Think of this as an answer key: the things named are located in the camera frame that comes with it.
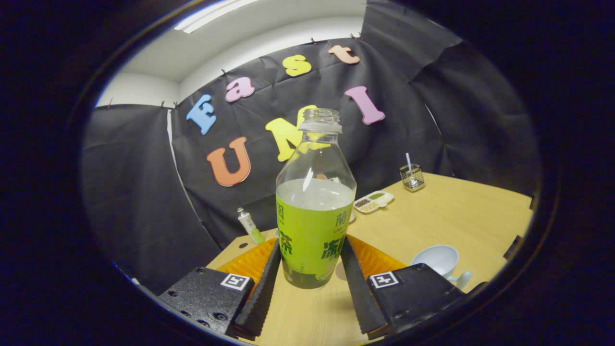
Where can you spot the black table clamp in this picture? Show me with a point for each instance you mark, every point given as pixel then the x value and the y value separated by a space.
pixel 513 247

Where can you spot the clear juice bottle green label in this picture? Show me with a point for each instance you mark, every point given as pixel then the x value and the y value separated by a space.
pixel 312 230

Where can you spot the white cup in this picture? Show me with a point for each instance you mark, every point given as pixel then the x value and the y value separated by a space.
pixel 435 259

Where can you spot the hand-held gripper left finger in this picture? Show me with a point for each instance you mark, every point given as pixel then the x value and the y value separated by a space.
pixel 262 298

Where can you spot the white straw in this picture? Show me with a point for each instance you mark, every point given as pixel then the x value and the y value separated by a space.
pixel 409 163

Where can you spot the small white bottle green label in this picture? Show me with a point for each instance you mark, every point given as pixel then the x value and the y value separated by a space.
pixel 250 225

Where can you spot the white divided snack dish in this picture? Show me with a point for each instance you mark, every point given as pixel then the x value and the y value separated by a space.
pixel 374 202

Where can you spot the ceiling light panel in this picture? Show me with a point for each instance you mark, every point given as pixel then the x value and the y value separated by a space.
pixel 211 14

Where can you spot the wooden table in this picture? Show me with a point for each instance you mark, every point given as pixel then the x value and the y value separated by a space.
pixel 432 216

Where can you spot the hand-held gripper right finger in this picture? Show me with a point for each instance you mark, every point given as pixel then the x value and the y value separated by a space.
pixel 358 298

